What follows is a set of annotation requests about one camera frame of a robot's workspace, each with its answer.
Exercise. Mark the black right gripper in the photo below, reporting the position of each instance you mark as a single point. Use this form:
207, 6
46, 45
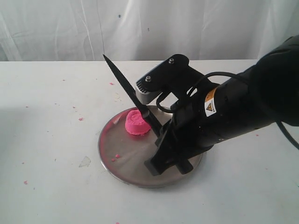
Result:
197, 127

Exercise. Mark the black serrated knife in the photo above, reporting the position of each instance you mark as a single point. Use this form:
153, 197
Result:
144, 110

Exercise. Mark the pink dough piece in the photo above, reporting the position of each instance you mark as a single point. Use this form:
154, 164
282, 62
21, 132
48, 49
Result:
135, 124

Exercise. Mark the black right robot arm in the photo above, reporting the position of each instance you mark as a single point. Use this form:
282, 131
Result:
265, 93

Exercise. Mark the round steel plate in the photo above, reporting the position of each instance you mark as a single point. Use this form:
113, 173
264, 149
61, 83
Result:
123, 155

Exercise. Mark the white backdrop curtain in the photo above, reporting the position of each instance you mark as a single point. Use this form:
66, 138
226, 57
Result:
86, 30

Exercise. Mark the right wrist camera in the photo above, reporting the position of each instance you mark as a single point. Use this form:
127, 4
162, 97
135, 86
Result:
173, 75

